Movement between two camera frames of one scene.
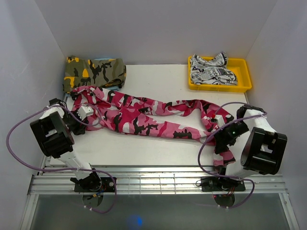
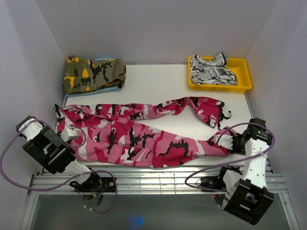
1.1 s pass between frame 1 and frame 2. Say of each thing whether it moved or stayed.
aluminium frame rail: stayed
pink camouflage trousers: moved
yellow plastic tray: stayed
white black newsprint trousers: stayed
